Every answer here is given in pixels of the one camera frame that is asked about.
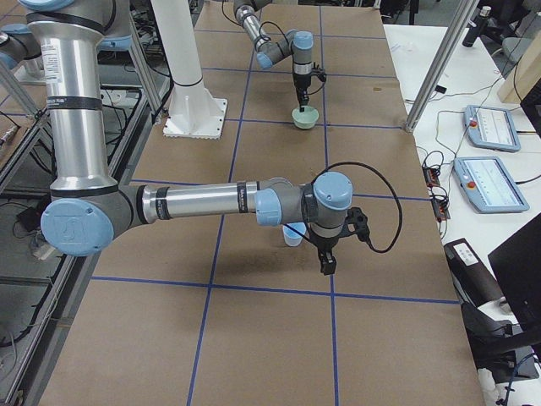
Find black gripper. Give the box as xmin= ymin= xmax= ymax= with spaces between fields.
xmin=309 ymin=230 xmax=339 ymax=276
xmin=293 ymin=74 xmax=311 ymax=112

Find lower blue teach pendant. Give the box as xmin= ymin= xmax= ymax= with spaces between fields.
xmin=453 ymin=156 xmax=530 ymax=214

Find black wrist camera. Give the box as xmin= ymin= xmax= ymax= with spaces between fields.
xmin=339 ymin=207 xmax=370 ymax=244
xmin=311 ymin=63 xmax=327 ymax=84

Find pale green ceramic bowl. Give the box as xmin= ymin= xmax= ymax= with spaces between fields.
xmin=292 ymin=106 xmax=320 ymax=129

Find aluminium frame post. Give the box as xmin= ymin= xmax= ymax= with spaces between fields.
xmin=404 ymin=0 xmax=478 ymax=134

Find black computer monitor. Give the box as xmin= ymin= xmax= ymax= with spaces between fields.
xmin=462 ymin=216 xmax=540 ymax=383

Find light blue plastic cup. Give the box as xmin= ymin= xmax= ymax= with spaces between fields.
xmin=282 ymin=222 xmax=306 ymax=247

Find blue teach pendant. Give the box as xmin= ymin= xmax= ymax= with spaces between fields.
xmin=453 ymin=156 xmax=530 ymax=214
xmin=463 ymin=105 xmax=521 ymax=152

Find upper blue teach pendant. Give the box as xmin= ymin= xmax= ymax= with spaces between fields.
xmin=463 ymin=105 xmax=521 ymax=152

